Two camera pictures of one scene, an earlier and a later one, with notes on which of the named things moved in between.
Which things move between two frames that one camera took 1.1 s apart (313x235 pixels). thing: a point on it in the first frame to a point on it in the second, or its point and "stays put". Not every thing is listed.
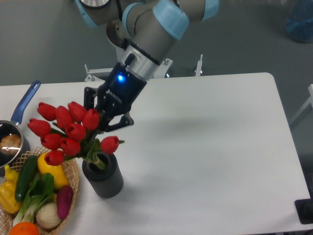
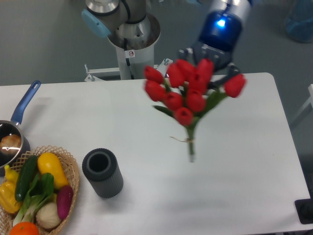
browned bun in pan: x=10 y=144 stays put
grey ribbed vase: x=108 y=183 stays put
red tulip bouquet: x=71 y=130 to x=187 y=92
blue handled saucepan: x=14 y=143 stays put
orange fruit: x=24 y=228 stays put
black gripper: x=117 y=94 to x=221 y=33
